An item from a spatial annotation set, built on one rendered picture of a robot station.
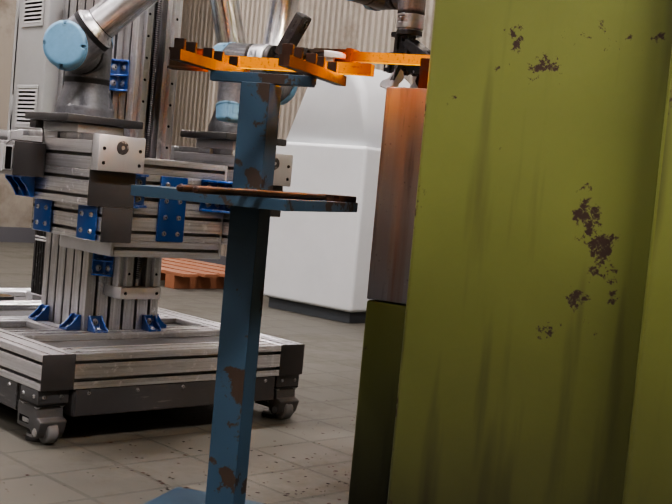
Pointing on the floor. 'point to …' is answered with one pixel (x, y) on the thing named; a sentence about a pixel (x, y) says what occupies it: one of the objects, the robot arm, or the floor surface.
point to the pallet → (192, 274)
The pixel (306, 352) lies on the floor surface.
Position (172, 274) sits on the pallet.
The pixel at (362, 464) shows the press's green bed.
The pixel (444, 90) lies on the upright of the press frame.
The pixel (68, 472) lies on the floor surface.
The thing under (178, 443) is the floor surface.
